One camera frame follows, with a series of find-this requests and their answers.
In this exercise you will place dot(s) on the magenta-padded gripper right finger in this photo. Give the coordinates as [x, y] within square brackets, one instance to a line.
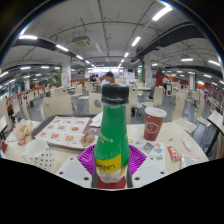
[145, 170]

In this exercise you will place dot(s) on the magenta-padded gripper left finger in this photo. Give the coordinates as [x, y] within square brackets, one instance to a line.
[75, 170]

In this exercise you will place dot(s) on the green drink bottle black cap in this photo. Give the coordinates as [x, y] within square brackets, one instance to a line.
[111, 133]

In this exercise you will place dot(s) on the colourful sticker sheet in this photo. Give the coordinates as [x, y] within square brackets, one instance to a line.
[148, 148]

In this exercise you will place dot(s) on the fried food piece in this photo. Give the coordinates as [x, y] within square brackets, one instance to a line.
[87, 140]

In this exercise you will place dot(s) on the white dotted mug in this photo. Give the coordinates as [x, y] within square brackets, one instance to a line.
[38, 155]

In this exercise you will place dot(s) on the red paper cup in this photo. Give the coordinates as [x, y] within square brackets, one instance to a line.
[154, 126]

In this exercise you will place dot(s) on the clear plastic packet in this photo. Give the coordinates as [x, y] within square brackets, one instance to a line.
[189, 161]

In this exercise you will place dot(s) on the small white sachet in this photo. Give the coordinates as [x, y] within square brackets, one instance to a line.
[187, 144]

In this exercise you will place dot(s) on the crumpled white napkin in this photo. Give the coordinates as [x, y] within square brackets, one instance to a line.
[97, 120]

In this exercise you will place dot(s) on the dark brown food tray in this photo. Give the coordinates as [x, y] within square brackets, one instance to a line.
[38, 126]

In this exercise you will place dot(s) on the clear food bag with fries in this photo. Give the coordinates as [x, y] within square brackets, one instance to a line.
[22, 130]

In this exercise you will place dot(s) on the group of beige chairs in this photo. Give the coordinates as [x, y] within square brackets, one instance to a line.
[56, 105]

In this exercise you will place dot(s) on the white neighbouring table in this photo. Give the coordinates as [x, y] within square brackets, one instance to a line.
[216, 120]

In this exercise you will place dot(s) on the person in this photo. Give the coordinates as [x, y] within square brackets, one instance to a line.
[107, 79]
[159, 78]
[93, 78]

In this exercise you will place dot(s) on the ceiling air conditioner unit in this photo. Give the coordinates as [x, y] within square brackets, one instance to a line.
[81, 41]

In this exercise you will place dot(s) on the group of ceiling lights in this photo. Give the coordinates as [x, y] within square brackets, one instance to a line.
[161, 13]

